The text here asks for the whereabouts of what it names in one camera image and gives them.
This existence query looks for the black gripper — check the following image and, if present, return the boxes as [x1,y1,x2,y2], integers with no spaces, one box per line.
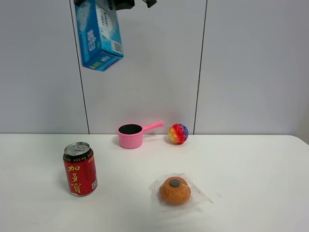
[73,0,157,10]

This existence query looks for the Darlie toothpaste box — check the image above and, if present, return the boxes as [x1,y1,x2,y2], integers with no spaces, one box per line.
[74,0,124,72]

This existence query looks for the pink toy saucepan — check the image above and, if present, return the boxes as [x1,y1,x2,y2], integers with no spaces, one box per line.
[118,121,164,149]

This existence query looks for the rainbow bumpy ball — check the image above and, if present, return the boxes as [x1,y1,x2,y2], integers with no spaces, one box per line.
[169,124,189,145]

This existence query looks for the red herbal tea can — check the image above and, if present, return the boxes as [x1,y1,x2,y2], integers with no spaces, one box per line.
[63,142,98,196]

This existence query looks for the wrapped orange bun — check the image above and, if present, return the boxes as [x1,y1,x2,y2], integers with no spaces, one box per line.
[149,173,213,213]

